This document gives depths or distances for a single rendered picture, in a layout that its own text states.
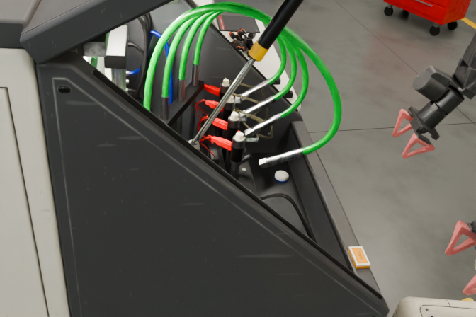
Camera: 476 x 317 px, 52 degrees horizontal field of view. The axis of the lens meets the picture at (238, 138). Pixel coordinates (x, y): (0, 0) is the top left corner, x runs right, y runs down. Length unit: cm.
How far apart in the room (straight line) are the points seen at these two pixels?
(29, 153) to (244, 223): 31
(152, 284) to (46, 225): 20
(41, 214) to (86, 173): 10
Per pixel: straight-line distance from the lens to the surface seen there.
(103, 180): 67
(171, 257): 77
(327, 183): 124
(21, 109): 62
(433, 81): 128
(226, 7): 85
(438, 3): 520
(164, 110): 109
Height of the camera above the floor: 171
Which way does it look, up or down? 35 degrees down
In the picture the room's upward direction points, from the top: 8 degrees clockwise
